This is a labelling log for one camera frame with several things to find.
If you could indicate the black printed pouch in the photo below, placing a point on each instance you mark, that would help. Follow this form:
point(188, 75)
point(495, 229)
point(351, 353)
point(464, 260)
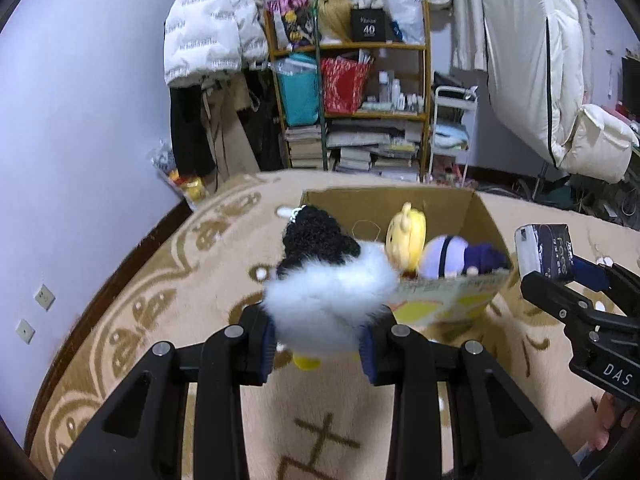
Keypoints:
point(546, 249)

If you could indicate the teal bag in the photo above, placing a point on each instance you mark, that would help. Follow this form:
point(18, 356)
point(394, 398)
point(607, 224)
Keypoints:
point(299, 88)

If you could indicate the black hanging coat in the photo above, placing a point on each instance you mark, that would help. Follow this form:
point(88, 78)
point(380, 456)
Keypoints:
point(189, 140)

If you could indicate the person's right hand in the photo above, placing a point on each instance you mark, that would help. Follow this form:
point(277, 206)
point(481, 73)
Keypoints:
point(607, 419)

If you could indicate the black gift box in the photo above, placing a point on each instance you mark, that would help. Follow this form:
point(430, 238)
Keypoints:
point(368, 25)

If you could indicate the beige patterned carpet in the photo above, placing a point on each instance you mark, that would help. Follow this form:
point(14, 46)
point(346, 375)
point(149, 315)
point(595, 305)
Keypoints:
point(326, 424)

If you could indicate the beige hanging coat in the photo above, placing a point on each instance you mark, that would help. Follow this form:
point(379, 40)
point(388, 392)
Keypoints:
point(226, 136)

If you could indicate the red patterned bag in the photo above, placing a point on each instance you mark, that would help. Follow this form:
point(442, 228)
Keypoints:
point(343, 82)

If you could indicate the white covered mattress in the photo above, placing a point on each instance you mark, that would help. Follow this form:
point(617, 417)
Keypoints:
point(535, 55)

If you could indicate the open cardboard box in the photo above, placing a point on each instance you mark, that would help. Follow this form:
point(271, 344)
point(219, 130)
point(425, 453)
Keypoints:
point(366, 213)

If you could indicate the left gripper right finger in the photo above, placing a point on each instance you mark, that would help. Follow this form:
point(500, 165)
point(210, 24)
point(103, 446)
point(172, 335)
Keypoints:
point(496, 432)

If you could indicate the white cushion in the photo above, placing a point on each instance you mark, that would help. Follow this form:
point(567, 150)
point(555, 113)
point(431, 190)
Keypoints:
point(600, 145)

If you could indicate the white puffer jacket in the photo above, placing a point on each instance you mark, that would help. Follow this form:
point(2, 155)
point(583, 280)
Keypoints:
point(208, 40)

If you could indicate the wall socket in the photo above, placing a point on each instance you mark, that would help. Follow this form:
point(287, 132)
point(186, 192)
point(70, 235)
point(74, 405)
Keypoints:
point(25, 331)
point(44, 297)

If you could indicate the stack of books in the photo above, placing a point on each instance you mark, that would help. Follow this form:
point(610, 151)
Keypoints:
point(389, 148)
point(304, 147)

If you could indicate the lower wall socket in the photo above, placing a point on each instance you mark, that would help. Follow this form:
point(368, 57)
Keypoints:
point(25, 331)

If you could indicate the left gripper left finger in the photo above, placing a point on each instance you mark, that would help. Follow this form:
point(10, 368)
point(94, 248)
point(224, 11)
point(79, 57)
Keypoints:
point(137, 433)

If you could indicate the white utility cart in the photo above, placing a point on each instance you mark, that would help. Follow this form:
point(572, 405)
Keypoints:
point(452, 133)

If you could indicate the bag of snacks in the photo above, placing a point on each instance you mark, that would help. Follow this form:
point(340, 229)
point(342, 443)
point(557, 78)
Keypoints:
point(191, 188)

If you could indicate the white fluffy black-haired plush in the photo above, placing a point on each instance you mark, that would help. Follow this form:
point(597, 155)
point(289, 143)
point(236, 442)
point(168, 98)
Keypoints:
point(326, 289)

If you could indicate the yellow dog plush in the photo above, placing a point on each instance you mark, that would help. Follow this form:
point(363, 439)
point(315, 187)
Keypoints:
point(405, 239)

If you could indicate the lavender-headed plush doll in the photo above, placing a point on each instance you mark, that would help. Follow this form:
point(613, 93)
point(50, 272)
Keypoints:
point(449, 256)

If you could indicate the wooden shelving unit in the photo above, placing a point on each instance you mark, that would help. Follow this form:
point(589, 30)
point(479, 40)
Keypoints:
point(423, 76)

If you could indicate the right stack of books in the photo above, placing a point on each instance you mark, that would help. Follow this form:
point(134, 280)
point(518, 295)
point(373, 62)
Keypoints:
point(389, 148)

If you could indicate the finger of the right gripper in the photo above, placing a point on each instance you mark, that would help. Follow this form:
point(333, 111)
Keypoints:
point(565, 299)
point(615, 281)

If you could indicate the left stack of books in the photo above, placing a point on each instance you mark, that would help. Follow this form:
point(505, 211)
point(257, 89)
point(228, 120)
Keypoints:
point(304, 147)

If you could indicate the upper wall socket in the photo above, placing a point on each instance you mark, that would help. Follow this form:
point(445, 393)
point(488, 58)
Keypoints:
point(44, 297)

